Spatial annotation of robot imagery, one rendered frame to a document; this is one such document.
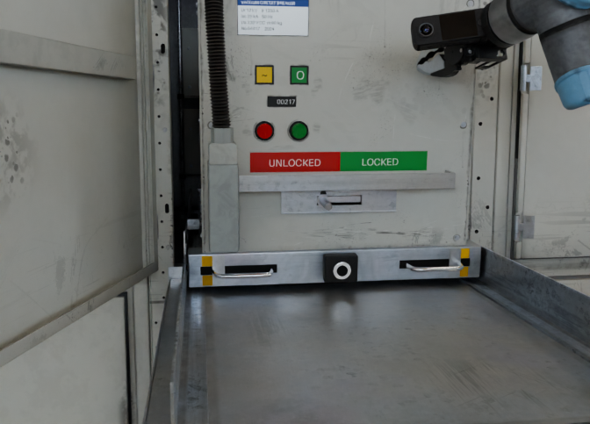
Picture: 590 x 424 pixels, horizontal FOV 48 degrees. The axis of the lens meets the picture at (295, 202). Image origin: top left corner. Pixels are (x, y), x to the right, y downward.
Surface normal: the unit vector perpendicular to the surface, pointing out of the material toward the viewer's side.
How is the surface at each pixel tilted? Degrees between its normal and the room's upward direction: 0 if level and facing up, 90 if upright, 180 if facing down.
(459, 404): 0
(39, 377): 90
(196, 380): 0
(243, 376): 0
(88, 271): 90
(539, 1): 104
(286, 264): 94
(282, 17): 94
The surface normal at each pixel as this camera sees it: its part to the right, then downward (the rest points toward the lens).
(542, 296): -0.99, 0.02
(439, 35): -0.13, -0.14
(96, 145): 0.99, 0.02
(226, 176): 0.14, 0.19
